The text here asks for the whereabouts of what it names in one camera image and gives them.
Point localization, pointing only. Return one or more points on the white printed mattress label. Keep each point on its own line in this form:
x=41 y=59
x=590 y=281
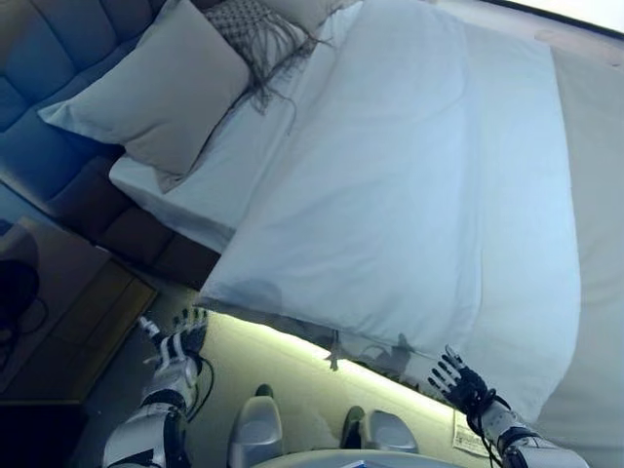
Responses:
x=465 y=431

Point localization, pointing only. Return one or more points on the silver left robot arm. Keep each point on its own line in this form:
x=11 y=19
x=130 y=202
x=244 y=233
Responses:
x=141 y=429

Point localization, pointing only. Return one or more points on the brown upholstered bed frame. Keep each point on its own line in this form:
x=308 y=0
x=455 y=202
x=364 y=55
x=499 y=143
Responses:
x=161 y=244

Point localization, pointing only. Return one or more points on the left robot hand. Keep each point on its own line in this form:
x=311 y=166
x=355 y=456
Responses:
x=183 y=341

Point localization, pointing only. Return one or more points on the silver right robot leg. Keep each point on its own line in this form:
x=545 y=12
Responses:
x=390 y=429

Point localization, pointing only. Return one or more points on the tufted upholstered headboard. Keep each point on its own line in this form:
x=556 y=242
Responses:
x=53 y=73

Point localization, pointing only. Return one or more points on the dark robot foot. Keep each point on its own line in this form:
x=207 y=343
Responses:
x=352 y=424
x=263 y=391

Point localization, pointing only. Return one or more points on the white fitted bed sheet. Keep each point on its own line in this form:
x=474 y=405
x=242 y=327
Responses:
x=229 y=185

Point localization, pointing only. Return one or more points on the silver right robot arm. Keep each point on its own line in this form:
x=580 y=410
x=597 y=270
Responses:
x=531 y=446

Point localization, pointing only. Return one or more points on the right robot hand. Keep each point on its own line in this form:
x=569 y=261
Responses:
x=468 y=385

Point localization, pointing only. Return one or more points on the large white pillow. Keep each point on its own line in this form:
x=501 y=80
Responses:
x=400 y=205

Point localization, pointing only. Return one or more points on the dark right robot foot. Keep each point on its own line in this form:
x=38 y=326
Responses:
x=352 y=424

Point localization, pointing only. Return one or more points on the wooden nightstand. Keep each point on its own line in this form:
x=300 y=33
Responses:
x=88 y=312

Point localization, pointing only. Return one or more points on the beige pillow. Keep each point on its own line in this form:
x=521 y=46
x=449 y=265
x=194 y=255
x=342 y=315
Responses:
x=317 y=10
x=161 y=102

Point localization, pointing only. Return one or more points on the silver robot torso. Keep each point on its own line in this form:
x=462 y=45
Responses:
x=341 y=458

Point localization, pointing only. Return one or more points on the dark left robot foot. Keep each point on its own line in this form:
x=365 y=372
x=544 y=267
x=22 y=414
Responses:
x=263 y=391

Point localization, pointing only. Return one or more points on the fringed woven cushion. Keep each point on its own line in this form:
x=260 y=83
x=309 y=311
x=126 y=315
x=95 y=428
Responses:
x=253 y=34

